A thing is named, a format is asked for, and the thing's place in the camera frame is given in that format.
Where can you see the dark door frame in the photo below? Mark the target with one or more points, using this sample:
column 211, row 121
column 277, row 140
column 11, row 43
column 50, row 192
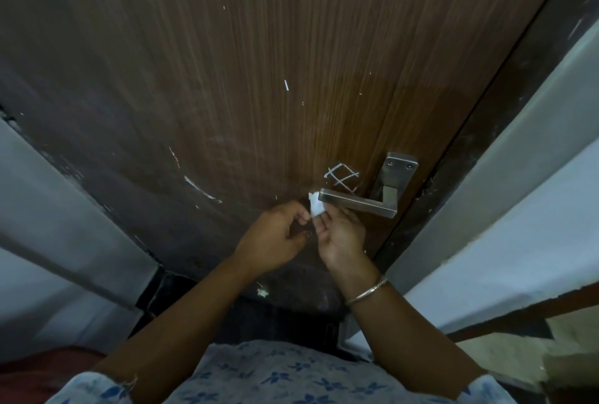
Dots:
column 486, row 127

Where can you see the person's right forearm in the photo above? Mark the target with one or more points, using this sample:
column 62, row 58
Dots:
column 407, row 338

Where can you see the blue floral white garment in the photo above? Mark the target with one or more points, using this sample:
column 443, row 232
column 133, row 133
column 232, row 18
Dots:
column 280, row 378

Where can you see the person's left forearm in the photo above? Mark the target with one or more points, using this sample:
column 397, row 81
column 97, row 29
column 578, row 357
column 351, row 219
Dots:
column 173, row 338

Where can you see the brown wooden door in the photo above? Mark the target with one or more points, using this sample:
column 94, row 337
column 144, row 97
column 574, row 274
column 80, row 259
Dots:
column 262, row 90

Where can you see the silver metal bangle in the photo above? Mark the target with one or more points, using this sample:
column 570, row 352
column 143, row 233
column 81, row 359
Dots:
column 367, row 291

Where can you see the small white paper piece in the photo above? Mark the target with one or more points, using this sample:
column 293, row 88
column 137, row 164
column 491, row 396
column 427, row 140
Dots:
column 314, row 204

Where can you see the person's right hand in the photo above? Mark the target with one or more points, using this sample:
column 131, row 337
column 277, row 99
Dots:
column 341, row 239

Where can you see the person's left thumb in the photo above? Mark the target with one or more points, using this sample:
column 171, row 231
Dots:
column 298, row 212

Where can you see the person's right thumb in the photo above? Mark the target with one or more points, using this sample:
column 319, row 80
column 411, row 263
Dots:
column 323, row 230

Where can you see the person's left hand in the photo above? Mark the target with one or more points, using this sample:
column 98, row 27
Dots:
column 269, row 239

